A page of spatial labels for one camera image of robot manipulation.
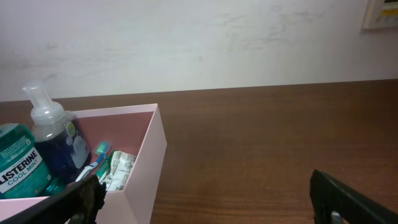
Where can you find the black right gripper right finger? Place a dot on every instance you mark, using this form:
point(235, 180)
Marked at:
point(334, 202)

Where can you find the purple spray bottle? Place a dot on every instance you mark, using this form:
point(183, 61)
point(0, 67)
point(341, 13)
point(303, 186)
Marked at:
point(58, 137)

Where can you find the white green sachet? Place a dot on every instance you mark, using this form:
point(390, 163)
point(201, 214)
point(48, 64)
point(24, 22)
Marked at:
point(121, 165)

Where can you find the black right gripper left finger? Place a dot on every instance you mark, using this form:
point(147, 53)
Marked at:
point(78, 203)

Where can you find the blue white toothbrush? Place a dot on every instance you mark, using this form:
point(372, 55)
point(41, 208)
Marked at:
point(101, 151)

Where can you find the green red toothpaste tube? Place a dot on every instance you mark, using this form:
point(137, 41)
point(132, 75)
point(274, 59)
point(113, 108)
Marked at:
point(104, 169)

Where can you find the teal mouthwash bottle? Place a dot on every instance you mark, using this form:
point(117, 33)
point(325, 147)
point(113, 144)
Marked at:
point(24, 173)

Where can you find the pink open cardboard box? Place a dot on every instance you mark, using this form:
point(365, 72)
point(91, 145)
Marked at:
point(136, 130)

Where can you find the white wall control panel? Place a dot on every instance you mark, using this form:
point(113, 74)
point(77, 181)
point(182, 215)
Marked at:
point(380, 14)

